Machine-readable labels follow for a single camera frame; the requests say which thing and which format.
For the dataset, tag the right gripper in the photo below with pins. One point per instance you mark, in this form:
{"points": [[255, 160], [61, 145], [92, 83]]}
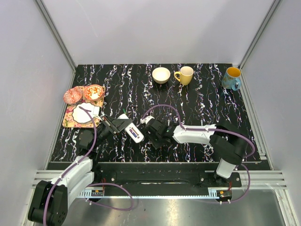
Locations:
{"points": [[156, 145]]}

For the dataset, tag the white remote control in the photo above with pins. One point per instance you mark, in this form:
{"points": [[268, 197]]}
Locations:
{"points": [[129, 127]]}

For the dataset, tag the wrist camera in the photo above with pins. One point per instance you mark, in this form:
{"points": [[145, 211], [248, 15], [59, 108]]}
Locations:
{"points": [[146, 120], [95, 112]]}

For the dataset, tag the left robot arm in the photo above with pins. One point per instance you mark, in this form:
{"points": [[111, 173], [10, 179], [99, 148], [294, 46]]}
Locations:
{"points": [[51, 199]]}

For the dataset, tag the yellow mug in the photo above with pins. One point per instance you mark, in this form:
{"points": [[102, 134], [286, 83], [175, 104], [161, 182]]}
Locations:
{"points": [[184, 75]]}

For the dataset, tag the orange floral small bowl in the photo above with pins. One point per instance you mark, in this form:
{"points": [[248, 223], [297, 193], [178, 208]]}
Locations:
{"points": [[93, 92]]}

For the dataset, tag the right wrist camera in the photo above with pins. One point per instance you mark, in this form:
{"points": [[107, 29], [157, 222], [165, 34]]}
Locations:
{"points": [[146, 120]]}

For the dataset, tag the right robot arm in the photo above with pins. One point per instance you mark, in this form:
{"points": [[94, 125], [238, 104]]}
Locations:
{"points": [[224, 138]]}

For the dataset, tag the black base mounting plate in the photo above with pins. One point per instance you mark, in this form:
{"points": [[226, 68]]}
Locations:
{"points": [[159, 180]]}

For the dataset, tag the blue butterfly mug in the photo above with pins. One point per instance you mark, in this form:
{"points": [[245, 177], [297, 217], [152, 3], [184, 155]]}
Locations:
{"points": [[231, 79]]}

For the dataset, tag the white scalloped plate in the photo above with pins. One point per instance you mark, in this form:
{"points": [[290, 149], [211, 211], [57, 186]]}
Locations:
{"points": [[82, 113]]}

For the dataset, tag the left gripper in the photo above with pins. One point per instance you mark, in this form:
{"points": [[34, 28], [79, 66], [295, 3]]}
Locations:
{"points": [[117, 125]]}

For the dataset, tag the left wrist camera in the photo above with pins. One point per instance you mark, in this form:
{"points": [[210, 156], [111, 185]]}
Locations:
{"points": [[95, 112]]}

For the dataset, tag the cream ceramic bowl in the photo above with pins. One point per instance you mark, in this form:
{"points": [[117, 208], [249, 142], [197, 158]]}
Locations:
{"points": [[161, 75]]}

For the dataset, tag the aluminium rail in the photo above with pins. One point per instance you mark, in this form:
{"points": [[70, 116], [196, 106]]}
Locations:
{"points": [[263, 179]]}

